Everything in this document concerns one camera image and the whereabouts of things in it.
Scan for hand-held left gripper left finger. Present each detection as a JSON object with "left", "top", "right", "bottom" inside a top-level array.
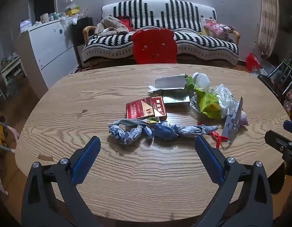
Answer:
[{"left": 21, "top": 136, "right": 101, "bottom": 227}]

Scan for pink printed cushion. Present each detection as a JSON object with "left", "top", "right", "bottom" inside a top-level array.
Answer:
[{"left": 204, "top": 18, "right": 236, "bottom": 40}]

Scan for white shelf rack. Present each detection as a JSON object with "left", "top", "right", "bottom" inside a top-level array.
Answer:
[{"left": 0, "top": 56, "right": 27, "bottom": 100}]

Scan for black and white striped sofa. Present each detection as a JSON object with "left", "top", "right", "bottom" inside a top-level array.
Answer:
[{"left": 81, "top": 0, "right": 241, "bottom": 68}]

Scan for silver blister card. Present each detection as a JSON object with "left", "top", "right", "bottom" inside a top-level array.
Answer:
[{"left": 222, "top": 96, "right": 244, "bottom": 143}]

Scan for crumpled light blue wrapper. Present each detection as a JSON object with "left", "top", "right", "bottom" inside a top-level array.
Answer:
[{"left": 109, "top": 125, "right": 143, "bottom": 145}]

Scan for yellow-green plastic bag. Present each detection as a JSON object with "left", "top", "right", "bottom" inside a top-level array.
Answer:
[{"left": 190, "top": 87, "right": 222, "bottom": 120}]

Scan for small white plastic bag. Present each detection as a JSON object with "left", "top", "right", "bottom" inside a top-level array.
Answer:
[{"left": 193, "top": 72, "right": 211, "bottom": 91}]

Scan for red ribbon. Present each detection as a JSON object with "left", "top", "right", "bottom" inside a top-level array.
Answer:
[{"left": 197, "top": 122, "right": 228, "bottom": 148}]

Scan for white open carton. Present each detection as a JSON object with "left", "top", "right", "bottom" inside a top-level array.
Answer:
[{"left": 148, "top": 74, "right": 187, "bottom": 93}]

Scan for red plastic bag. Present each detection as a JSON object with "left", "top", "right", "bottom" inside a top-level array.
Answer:
[{"left": 245, "top": 53, "right": 263, "bottom": 72}]

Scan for dark cabinet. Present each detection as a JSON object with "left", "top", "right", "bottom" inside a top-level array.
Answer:
[{"left": 71, "top": 16, "right": 94, "bottom": 68}]

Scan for silver foil box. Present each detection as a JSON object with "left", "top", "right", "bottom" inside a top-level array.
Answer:
[{"left": 163, "top": 89, "right": 191, "bottom": 106}]

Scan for black chair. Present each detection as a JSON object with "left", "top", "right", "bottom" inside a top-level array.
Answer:
[{"left": 257, "top": 60, "right": 292, "bottom": 103}]

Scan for crumpled white plastic bag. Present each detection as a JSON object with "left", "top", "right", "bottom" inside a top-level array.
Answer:
[{"left": 212, "top": 84, "right": 241, "bottom": 119}]

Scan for pile of beige clothes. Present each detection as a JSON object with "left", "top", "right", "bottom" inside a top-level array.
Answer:
[{"left": 94, "top": 16, "right": 129, "bottom": 37}]

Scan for patterned curtain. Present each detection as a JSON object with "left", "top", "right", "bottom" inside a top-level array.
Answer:
[{"left": 257, "top": 0, "right": 280, "bottom": 58}]

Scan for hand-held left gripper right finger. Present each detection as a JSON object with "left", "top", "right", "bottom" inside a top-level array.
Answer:
[{"left": 194, "top": 135, "right": 274, "bottom": 227}]

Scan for white cabinet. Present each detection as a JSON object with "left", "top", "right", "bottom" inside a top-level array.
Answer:
[{"left": 15, "top": 19, "right": 78, "bottom": 100}]

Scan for red cigarette pack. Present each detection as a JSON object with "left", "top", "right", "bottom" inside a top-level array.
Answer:
[{"left": 126, "top": 96, "right": 167, "bottom": 120}]

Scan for yellow patterned cloth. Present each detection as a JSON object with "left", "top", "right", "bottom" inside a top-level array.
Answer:
[{"left": 0, "top": 109, "right": 20, "bottom": 152}]

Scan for red bear-shaped chair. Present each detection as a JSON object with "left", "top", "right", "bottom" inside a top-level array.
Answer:
[{"left": 132, "top": 28, "right": 178, "bottom": 64}]

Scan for yellow box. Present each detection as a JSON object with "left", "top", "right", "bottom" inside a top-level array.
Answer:
[{"left": 65, "top": 7, "right": 80, "bottom": 17}]

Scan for flat white wrapper strip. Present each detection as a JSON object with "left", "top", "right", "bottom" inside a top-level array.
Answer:
[{"left": 107, "top": 118, "right": 162, "bottom": 126}]

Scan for pale pink wrapper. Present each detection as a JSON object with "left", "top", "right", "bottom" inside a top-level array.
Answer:
[{"left": 238, "top": 111, "right": 249, "bottom": 126}]

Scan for crumpled dark blue wrapper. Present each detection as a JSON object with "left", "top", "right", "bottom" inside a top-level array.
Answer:
[{"left": 144, "top": 120, "right": 180, "bottom": 141}]

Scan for crumpled silver wrapper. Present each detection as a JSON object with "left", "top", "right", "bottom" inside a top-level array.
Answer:
[{"left": 178, "top": 125, "right": 218, "bottom": 138}]

